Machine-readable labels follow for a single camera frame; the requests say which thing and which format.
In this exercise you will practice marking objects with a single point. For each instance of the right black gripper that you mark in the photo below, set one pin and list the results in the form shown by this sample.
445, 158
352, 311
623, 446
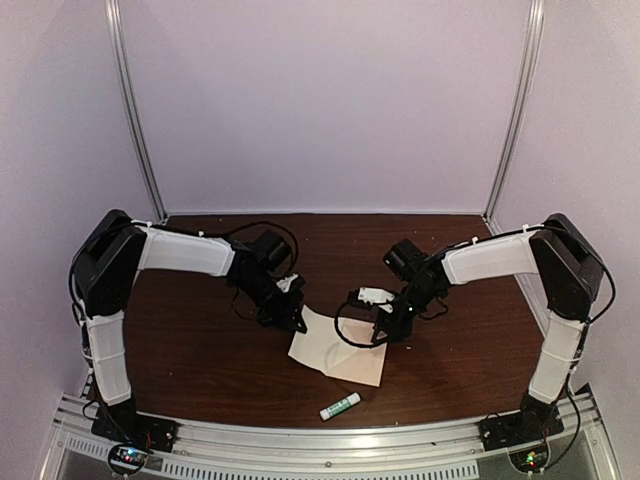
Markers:
400, 331

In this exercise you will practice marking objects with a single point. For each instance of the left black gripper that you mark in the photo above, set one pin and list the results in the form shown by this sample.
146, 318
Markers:
288, 314

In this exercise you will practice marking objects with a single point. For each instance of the cream letter paper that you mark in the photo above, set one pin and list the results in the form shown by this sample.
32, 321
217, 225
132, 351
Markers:
320, 348

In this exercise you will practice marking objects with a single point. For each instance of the beige envelope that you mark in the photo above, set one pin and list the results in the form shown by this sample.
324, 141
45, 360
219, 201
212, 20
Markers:
364, 366

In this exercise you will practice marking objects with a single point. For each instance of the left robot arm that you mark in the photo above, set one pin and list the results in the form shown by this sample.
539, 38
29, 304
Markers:
106, 268

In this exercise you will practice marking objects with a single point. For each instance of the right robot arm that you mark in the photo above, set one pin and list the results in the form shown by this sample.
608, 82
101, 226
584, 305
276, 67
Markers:
569, 269

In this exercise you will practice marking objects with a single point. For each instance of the green white glue stick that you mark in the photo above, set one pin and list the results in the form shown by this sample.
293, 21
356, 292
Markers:
340, 407

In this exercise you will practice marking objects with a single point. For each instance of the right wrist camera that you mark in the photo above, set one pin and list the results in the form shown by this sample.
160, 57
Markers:
374, 296

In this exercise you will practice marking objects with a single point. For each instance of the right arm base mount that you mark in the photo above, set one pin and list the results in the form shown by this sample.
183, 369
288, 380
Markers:
533, 422

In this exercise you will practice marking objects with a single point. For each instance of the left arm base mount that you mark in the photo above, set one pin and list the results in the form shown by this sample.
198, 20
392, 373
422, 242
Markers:
123, 423

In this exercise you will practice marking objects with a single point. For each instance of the aluminium front rail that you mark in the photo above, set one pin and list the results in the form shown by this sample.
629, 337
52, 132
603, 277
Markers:
444, 450

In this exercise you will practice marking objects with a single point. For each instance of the right aluminium frame post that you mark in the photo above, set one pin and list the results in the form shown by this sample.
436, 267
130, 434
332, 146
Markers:
528, 65

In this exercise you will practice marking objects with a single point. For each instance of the aluminium frame post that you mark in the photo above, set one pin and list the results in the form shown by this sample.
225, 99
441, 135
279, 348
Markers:
528, 65
132, 113

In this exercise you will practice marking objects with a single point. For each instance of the left aluminium frame post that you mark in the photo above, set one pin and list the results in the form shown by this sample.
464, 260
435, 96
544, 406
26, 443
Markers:
132, 113

